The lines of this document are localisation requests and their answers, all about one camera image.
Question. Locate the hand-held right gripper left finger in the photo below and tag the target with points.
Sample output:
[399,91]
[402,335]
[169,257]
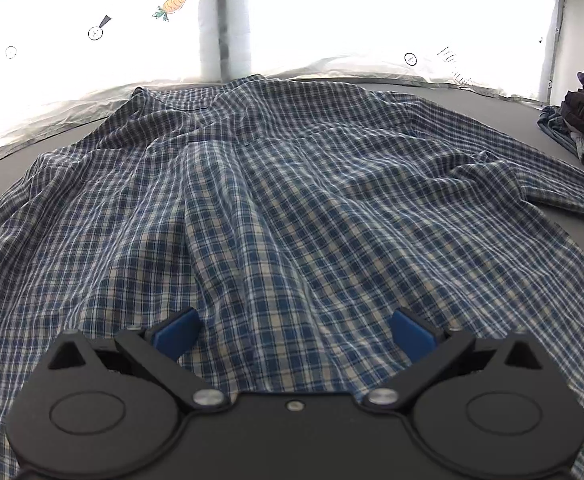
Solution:
[174,335]

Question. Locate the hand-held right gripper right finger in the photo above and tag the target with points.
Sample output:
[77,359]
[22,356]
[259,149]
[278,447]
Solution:
[411,334]

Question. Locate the blue plaid button shirt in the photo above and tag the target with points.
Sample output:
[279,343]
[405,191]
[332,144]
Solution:
[292,210]

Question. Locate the blue striped garment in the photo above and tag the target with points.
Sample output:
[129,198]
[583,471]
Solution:
[556,132]

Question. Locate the printed translucent plastic sheet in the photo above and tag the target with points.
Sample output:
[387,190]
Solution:
[371,15]

